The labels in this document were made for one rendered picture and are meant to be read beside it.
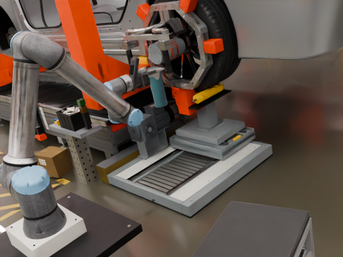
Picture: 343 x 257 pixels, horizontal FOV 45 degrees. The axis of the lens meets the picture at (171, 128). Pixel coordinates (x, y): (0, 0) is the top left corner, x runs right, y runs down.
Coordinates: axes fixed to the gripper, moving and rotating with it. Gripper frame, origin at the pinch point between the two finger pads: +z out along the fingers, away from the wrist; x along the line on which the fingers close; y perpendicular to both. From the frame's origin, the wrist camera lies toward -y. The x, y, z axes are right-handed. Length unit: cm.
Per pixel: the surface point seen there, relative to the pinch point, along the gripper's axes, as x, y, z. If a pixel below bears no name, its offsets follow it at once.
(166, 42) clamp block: 2.4, -11.3, 9.8
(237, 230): 83, 49, -45
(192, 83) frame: -4.5, 20.8, 30.0
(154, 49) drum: -16.0, -5.1, 15.5
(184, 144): -27, 68, 32
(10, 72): -253, 20, 15
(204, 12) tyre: 8.0, -20.7, 38.3
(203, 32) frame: 10.1, -10.6, 32.5
